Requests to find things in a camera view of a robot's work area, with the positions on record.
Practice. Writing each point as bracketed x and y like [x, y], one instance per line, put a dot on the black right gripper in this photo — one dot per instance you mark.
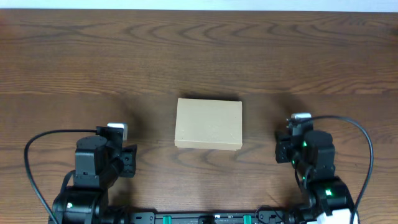
[282, 149]

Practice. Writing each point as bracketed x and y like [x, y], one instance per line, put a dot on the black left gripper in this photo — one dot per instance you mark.
[127, 159]

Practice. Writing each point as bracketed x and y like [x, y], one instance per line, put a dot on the cardboard box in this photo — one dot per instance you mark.
[209, 124]

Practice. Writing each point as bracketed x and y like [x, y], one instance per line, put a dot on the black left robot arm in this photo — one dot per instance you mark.
[99, 162]

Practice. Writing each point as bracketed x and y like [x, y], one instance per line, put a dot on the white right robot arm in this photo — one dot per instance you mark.
[326, 197]

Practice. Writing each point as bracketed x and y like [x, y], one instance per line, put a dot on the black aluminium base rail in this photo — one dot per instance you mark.
[205, 217]

